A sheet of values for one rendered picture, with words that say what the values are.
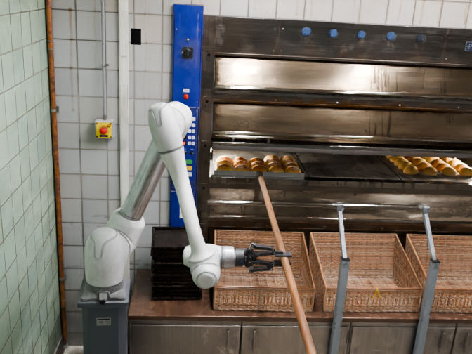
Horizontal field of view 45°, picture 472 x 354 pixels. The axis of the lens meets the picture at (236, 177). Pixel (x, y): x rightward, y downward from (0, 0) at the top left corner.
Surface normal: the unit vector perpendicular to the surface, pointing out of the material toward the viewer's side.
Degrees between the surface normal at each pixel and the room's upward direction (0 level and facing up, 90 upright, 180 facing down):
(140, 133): 90
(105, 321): 90
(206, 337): 90
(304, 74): 70
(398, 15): 90
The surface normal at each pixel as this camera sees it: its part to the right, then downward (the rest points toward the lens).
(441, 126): 0.08, -0.02
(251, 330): 0.07, 0.33
